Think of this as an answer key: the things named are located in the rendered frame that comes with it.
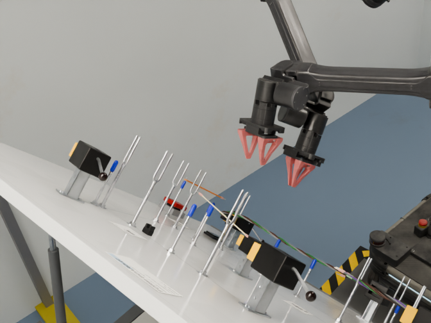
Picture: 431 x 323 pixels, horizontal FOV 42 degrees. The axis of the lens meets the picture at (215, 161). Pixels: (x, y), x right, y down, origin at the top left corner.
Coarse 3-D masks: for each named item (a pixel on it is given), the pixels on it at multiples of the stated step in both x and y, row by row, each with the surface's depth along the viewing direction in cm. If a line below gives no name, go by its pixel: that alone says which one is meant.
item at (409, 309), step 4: (408, 308) 94; (412, 308) 94; (404, 312) 94; (408, 312) 94; (412, 312) 94; (416, 312) 93; (404, 316) 94; (408, 316) 94; (412, 316) 93; (400, 320) 94; (404, 320) 94; (408, 320) 94
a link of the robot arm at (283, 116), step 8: (320, 96) 147; (328, 96) 147; (312, 104) 147; (320, 104) 147; (328, 104) 147; (280, 112) 147; (288, 112) 144; (296, 112) 144; (304, 112) 145; (280, 120) 145; (288, 120) 145; (296, 120) 145; (304, 120) 145
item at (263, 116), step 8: (256, 104) 134; (264, 104) 132; (272, 104) 133; (256, 112) 134; (264, 112) 133; (272, 112) 133; (240, 120) 138; (248, 120) 136; (256, 120) 134; (264, 120) 133; (272, 120) 134; (264, 128) 131; (272, 128) 132; (280, 128) 134
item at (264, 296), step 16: (256, 256) 78; (272, 256) 76; (288, 256) 74; (272, 272) 75; (288, 272) 75; (256, 288) 77; (272, 288) 76; (288, 288) 76; (304, 288) 72; (256, 304) 76
